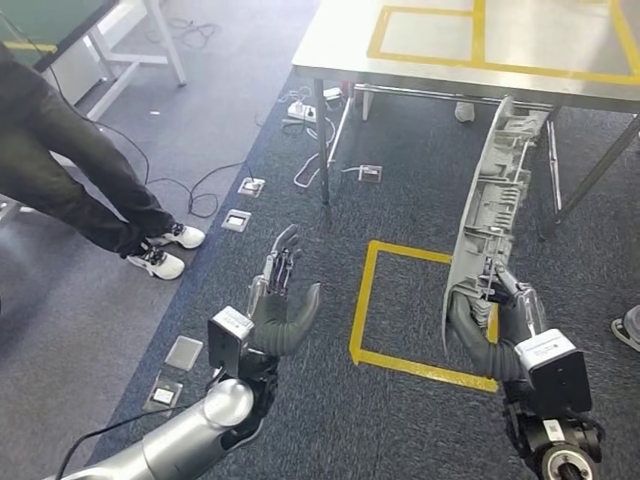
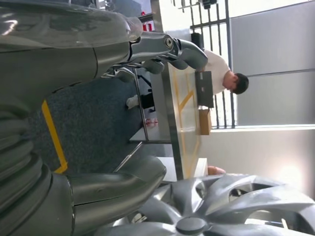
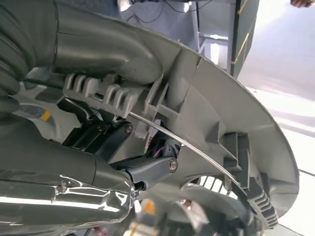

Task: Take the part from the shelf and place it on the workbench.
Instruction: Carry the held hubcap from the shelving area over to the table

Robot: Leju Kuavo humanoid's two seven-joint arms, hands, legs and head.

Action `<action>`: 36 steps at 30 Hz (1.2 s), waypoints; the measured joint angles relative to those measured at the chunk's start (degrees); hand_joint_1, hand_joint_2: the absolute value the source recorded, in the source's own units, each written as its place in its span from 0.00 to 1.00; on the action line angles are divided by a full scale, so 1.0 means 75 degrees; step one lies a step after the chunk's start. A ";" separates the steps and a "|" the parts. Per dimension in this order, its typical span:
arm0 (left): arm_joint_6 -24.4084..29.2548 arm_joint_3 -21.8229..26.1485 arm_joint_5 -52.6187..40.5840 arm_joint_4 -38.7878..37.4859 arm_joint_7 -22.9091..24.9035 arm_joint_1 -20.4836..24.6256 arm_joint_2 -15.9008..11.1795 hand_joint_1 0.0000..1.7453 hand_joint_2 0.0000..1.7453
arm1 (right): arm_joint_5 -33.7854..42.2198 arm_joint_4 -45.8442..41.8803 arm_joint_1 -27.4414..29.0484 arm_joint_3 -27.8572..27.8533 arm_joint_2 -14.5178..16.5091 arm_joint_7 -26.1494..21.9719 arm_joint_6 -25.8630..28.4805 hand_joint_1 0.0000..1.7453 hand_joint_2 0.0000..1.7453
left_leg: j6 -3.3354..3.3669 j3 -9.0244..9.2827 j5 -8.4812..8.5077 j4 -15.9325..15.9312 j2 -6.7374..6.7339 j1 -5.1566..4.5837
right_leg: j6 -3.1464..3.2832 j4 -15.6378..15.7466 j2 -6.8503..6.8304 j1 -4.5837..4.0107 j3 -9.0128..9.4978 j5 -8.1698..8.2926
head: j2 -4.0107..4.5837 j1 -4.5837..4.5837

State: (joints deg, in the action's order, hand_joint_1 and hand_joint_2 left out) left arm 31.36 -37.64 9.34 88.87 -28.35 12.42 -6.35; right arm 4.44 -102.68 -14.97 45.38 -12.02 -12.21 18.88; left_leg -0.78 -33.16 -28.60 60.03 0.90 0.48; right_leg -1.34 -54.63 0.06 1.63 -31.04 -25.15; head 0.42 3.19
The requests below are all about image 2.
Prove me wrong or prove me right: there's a cardboard box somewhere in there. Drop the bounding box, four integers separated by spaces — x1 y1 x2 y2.
199 109 212 136

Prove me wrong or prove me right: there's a black case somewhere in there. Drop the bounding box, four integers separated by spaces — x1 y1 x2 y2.
195 71 214 109

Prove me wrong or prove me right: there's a person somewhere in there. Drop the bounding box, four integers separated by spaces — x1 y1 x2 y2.
126 49 249 112

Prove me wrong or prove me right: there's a black window grille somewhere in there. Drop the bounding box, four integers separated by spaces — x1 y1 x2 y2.
172 0 237 128

